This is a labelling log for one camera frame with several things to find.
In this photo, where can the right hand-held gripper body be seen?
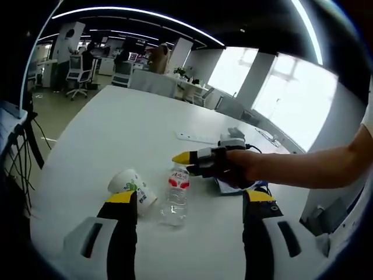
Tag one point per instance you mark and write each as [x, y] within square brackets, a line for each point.
[218, 160]

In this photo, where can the grey chair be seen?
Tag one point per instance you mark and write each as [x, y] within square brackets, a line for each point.
[335, 216]

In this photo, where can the large window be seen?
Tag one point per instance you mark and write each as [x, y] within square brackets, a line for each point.
[233, 71]
[294, 102]

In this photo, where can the white flat panel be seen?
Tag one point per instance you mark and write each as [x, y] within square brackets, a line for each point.
[8, 122]

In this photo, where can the white low partition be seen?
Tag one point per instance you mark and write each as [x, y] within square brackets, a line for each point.
[151, 83]

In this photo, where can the person's white shirt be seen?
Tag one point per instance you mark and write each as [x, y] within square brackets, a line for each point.
[367, 116]

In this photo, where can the black tripod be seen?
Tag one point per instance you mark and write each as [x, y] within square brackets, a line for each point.
[36, 148]

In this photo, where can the grey seat back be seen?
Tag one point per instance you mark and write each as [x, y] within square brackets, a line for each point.
[230, 108]

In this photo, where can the white office chair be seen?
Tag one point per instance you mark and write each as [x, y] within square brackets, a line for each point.
[77, 73]

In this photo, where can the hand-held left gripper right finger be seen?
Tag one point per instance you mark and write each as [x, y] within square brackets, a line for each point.
[262, 239]

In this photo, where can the green potted plant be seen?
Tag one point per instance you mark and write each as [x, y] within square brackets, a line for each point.
[180, 70]

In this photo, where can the person's right hand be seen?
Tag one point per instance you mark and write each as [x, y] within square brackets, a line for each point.
[247, 166]

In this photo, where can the long ceiling light strip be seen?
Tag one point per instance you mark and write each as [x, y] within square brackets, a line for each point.
[131, 11]
[311, 32]

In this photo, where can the white table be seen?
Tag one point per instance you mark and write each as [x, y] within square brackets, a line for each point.
[131, 140]

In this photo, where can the blue white plastic bag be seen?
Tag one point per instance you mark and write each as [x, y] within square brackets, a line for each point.
[230, 189]

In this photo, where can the clear plastic water bottle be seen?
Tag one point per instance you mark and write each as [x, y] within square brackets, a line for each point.
[175, 204]

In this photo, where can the white paper cup green print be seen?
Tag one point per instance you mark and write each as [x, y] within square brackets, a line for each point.
[122, 179]

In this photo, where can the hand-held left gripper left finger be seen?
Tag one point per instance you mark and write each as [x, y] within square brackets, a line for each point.
[122, 233]

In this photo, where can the white flat strip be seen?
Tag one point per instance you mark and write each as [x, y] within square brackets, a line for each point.
[192, 136]

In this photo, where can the brown coat on stand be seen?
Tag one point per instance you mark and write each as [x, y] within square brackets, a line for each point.
[159, 58]

